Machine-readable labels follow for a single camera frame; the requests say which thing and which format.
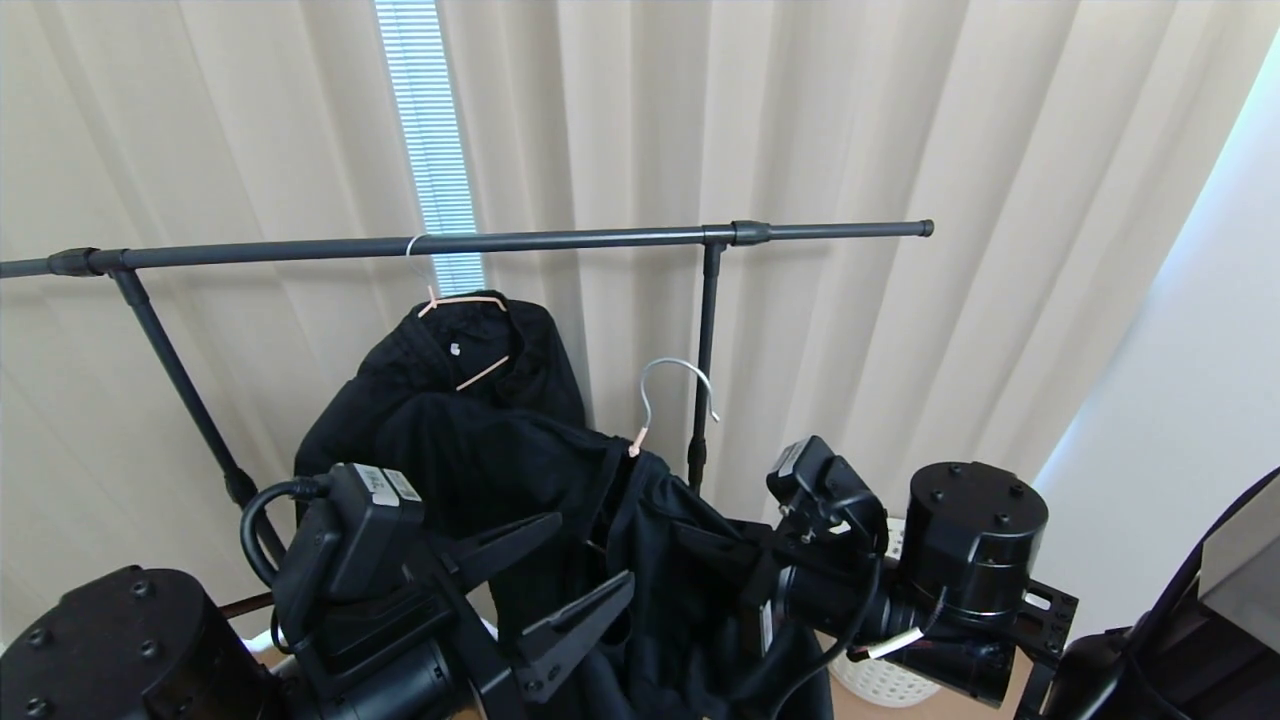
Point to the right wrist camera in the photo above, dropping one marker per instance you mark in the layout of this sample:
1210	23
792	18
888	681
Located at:
820	485

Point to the window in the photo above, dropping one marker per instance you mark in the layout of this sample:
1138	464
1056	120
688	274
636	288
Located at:
425	120

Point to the beige curtain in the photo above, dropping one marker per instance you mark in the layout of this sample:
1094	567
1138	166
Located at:
200	120
850	120

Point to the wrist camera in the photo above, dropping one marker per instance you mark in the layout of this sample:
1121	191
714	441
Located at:
820	485
360	520

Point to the white laundry basket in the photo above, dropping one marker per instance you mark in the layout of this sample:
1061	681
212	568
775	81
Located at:
880	680

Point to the pink clothes hanger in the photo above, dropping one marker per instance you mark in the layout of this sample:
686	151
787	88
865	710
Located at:
647	400
465	298

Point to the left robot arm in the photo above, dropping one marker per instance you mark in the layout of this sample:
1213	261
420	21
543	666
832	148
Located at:
120	650

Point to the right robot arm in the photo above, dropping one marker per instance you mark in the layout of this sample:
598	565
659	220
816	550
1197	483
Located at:
970	540

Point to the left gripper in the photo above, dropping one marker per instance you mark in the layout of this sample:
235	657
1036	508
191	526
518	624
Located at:
400	680

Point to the black garment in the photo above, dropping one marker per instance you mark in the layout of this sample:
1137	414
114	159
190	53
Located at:
420	370
680	560

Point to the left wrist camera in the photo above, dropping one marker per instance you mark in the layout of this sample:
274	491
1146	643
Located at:
360	520

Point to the black clothes rack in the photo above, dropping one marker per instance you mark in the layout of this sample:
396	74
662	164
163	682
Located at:
300	247

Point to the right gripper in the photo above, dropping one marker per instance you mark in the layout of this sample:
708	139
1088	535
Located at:
830	600

